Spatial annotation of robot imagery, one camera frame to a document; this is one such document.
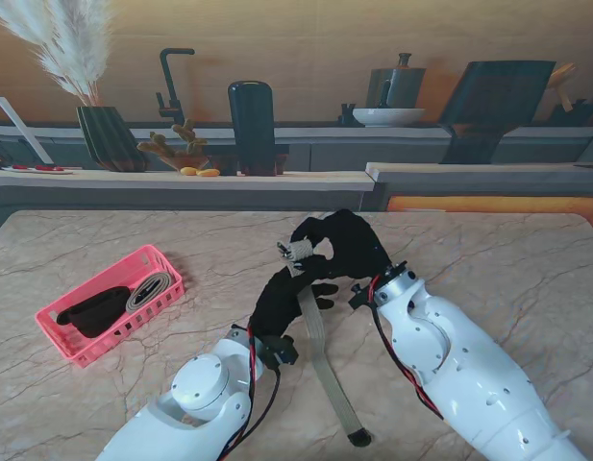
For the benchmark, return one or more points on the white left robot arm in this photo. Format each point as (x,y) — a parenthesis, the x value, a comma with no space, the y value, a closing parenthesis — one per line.
(195,398)

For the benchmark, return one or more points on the white leaning board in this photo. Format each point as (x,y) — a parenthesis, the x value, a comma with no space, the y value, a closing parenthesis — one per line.
(22,127)

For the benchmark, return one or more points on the grey counter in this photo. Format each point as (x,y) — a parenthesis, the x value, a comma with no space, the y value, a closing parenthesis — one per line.
(469,175)

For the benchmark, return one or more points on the tall dark canister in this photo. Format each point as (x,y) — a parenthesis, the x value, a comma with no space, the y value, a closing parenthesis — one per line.
(252,125)

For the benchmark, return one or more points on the small black holder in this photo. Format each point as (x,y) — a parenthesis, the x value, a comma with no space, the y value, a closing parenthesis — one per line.
(346,117)

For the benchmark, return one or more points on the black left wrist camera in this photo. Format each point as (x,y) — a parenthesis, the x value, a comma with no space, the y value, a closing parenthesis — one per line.
(279,351)

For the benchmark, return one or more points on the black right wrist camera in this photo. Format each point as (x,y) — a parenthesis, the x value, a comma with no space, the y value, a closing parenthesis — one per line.
(361,298)

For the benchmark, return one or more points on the grey pot with lid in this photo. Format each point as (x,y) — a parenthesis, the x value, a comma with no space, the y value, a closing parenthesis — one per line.
(402,89)

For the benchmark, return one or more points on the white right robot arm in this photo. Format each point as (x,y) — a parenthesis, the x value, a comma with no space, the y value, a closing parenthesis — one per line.
(469,355)

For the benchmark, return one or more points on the dark ribbed vase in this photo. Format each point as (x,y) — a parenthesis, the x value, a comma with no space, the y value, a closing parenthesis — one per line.
(108,139)

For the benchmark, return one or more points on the white pampas grass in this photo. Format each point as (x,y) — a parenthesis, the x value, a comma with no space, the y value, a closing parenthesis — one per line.
(75,53)

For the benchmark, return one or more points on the white speckled bowl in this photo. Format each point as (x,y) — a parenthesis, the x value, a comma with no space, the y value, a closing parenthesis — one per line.
(387,116)

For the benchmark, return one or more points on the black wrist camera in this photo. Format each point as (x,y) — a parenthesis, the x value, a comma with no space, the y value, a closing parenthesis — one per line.
(279,351)
(361,298)

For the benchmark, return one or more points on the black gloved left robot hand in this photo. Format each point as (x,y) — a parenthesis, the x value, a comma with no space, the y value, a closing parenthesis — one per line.
(277,302)

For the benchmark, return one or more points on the dark brown webbing belt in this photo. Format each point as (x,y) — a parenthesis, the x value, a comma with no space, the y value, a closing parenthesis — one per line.
(101,312)

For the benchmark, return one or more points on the beige braided belt black leather ends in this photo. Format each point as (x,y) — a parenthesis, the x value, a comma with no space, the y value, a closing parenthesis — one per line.
(149,290)

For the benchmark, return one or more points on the pale beige webbing belt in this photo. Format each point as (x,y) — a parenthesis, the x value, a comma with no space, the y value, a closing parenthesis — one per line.
(325,365)

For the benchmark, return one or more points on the orange fruit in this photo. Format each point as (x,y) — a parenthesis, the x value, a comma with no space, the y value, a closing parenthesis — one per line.
(188,171)
(208,173)

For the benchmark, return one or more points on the black kitchen faucet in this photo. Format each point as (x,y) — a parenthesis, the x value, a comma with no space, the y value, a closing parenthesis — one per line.
(170,81)

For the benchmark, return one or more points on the dark utensil holder with utensils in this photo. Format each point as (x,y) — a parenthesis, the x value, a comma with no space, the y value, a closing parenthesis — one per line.
(572,113)

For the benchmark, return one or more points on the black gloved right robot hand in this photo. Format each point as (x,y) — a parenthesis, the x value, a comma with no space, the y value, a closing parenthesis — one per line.
(358,249)

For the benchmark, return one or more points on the plate with red slices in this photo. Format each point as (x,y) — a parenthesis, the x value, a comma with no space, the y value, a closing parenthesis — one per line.
(36,170)

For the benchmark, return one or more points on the cactus plant in bowl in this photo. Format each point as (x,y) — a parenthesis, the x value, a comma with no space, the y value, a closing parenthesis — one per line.
(183,158)

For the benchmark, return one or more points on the pink plastic storage basket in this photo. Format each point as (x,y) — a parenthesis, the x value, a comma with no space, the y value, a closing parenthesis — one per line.
(70,336)

